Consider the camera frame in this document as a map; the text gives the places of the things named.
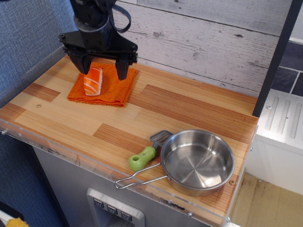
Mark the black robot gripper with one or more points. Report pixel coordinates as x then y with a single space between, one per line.
89 42

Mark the green handled grey spatula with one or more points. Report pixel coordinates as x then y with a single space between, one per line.
138 162

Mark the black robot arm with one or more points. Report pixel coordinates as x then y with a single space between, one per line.
96 12

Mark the orange folded cloth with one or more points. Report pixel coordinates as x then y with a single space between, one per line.
114 92

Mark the salmon sushi toy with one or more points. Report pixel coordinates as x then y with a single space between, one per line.
93 81

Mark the silver dispenser button panel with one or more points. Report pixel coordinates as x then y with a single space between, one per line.
110 212

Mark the stainless steel pan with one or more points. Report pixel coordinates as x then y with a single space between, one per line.
196 163

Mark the yellow object bottom corner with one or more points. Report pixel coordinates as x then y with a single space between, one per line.
16 222

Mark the white ribbed appliance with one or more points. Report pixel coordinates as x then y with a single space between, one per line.
276 152

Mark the dark grey right post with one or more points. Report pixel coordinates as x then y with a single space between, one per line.
278 54

